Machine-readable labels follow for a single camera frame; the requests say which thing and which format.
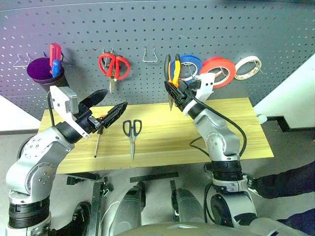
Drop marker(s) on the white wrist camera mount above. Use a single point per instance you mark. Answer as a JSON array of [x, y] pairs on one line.
[[59, 98], [206, 86]]

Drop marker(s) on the orange black needle-nose pliers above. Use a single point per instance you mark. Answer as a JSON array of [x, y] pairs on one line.
[[175, 73]]

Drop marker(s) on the grey rounded robot leg shell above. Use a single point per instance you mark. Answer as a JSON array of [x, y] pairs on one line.
[[188, 206], [130, 206]]

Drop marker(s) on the blue tape roll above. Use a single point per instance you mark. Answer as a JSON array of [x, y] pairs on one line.
[[194, 60]]

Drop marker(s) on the grey pegboard panel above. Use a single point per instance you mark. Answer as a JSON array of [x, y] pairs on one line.
[[147, 29]]

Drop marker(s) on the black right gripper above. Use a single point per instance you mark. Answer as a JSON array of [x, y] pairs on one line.
[[192, 98]]

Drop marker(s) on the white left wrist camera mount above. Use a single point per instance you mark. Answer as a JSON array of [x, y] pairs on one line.
[[59, 98]]

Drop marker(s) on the person's dark trousered leg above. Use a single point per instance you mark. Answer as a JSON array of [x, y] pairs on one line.
[[302, 223], [290, 179]]

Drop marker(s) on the red tape roll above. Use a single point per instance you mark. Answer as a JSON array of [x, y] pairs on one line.
[[226, 66]]

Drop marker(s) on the purple plastic cup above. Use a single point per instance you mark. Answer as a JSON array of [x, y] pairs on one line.
[[39, 71]]

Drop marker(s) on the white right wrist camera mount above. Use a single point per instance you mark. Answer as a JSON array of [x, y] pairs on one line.
[[206, 86]]

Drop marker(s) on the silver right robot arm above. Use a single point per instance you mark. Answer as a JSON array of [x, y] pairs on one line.
[[216, 127]]

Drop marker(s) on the grey robot torso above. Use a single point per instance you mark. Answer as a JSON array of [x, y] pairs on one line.
[[184, 229]]

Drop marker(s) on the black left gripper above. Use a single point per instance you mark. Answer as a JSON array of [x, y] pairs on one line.
[[86, 120]]

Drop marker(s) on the white red-lined tape roll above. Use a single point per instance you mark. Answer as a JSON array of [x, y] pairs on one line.
[[242, 64]]

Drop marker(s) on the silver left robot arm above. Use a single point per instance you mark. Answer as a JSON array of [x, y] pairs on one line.
[[37, 152]]

